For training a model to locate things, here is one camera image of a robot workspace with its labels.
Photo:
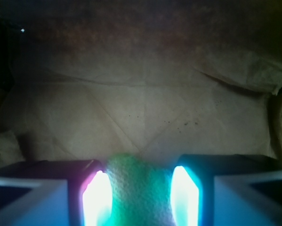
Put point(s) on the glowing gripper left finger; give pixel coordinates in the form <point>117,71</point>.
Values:
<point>55,193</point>

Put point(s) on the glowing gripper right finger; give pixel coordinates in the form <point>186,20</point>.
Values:
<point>226,190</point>

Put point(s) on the green plush animal toy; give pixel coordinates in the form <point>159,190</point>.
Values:
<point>141,192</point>

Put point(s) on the brown paper bag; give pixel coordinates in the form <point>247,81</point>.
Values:
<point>155,79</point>

